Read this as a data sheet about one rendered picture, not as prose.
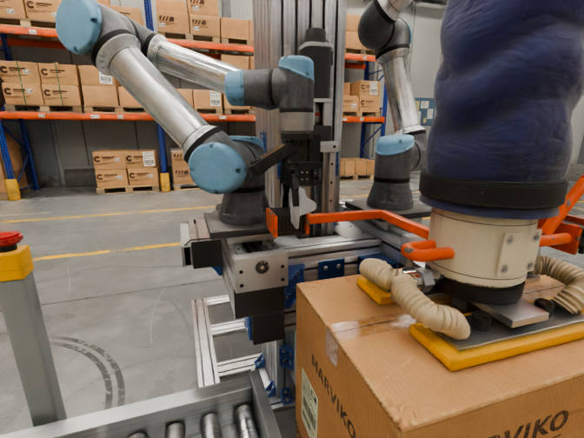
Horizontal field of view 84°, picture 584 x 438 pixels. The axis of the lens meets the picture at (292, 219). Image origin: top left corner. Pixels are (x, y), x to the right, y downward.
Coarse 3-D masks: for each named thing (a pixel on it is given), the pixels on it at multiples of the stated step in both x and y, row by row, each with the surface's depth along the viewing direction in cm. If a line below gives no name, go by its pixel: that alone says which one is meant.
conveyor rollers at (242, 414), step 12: (240, 408) 88; (204, 420) 85; (216, 420) 86; (240, 420) 85; (252, 420) 85; (168, 432) 82; (180, 432) 82; (204, 432) 82; (216, 432) 82; (240, 432) 83; (252, 432) 82
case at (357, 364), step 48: (336, 288) 72; (528, 288) 72; (336, 336) 55; (384, 336) 55; (336, 384) 56; (384, 384) 45; (432, 384) 45; (480, 384) 45; (528, 384) 45; (576, 384) 48; (336, 432) 58; (384, 432) 42; (432, 432) 40; (480, 432) 43; (528, 432) 47; (576, 432) 51
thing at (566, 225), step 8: (568, 216) 71; (576, 216) 70; (560, 224) 66; (568, 224) 65; (576, 224) 69; (560, 232) 66; (568, 232) 65; (576, 232) 63; (576, 240) 64; (560, 248) 67; (568, 248) 65; (576, 248) 64
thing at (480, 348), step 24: (480, 312) 53; (552, 312) 56; (432, 336) 52; (480, 336) 51; (504, 336) 51; (528, 336) 52; (552, 336) 52; (576, 336) 54; (456, 360) 47; (480, 360) 48
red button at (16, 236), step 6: (0, 234) 79; (6, 234) 79; (12, 234) 79; (18, 234) 80; (0, 240) 76; (6, 240) 77; (12, 240) 78; (18, 240) 79; (0, 246) 77; (6, 246) 78; (12, 246) 79; (0, 252) 78
